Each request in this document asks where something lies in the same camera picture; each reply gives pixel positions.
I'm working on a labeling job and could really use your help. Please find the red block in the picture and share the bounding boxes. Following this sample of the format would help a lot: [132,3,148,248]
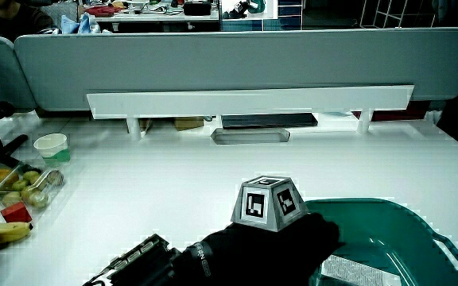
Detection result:
[0,202,33,224]

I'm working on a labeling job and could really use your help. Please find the clear plastic fruit container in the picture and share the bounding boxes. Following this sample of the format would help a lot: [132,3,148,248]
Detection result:
[0,160,66,212]

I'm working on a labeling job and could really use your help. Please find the brown cardboard box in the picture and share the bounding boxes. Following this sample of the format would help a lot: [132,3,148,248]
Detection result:
[173,116,206,132]

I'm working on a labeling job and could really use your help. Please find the black box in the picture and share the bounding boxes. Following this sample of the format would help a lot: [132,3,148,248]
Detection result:
[182,0,213,17]

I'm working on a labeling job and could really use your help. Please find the wide grey partition panel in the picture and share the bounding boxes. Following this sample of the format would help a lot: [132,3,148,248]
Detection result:
[14,26,458,113]

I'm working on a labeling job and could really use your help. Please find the blue cloth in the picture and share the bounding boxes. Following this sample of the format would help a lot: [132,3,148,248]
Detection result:
[60,11,101,35]

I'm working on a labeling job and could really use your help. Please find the white background table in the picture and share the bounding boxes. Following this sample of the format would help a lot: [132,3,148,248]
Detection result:
[93,6,220,23]

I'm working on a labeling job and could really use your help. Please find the yellow banana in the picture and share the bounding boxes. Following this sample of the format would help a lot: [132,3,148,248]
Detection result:
[0,221,34,245]

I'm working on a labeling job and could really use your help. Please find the black keyboard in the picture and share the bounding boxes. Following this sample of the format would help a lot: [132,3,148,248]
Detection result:
[220,113,319,130]

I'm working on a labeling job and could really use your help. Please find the brown kiwi fruit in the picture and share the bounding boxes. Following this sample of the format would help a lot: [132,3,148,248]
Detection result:
[47,170,65,187]

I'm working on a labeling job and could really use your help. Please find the white and green paper cup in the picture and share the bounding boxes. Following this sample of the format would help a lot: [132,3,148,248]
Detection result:
[33,133,72,168]

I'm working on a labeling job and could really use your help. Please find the pale green fruit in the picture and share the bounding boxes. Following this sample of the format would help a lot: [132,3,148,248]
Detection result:
[21,186,50,209]
[2,191,23,208]

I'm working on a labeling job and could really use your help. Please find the green bottle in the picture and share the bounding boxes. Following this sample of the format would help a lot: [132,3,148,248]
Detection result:
[246,0,267,14]

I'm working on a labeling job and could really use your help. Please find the person's right hand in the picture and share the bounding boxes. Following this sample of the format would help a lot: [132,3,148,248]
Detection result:
[203,176,344,286]

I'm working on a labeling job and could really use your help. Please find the red bag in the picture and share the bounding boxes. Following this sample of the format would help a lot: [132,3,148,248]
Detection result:
[85,5,123,18]

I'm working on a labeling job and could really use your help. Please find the clear plastic tray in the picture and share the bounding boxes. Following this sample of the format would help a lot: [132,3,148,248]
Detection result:
[210,127,292,145]

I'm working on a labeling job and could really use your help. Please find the teal plastic basin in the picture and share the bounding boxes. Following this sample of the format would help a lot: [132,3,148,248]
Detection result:
[304,197,458,286]

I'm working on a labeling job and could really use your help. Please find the dark red flat box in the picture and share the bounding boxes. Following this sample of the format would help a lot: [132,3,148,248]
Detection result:
[351,100,431,122]

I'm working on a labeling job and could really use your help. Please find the white wire rack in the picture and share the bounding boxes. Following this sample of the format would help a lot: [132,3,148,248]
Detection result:
[359,0,439,30]

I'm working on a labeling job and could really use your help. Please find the white desk shelf riser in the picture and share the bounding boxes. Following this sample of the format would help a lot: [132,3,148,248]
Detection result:
[86,84,415,142]

